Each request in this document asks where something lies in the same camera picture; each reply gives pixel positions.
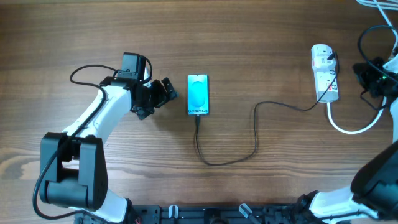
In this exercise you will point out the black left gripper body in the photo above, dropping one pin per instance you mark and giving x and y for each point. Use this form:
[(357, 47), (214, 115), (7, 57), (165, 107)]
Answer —
[(147, 102)]

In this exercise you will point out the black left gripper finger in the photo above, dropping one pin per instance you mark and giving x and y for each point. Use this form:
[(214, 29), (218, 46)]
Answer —
[(159, 96), (170, 90)]

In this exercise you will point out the white power strip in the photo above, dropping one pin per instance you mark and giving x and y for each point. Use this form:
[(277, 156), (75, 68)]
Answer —
[(324, 70)]

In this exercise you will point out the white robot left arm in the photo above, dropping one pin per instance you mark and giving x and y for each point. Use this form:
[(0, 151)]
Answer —
[(73, 179)]

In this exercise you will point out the smartphone with teal screen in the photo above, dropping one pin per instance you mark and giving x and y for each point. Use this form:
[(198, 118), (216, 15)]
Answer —
[(198, 94)]

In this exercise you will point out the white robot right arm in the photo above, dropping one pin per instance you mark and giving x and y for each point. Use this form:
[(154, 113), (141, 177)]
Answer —
[(373, 191)]

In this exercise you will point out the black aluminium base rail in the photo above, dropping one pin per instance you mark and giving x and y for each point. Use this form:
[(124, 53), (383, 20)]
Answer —
[(174, 214)]

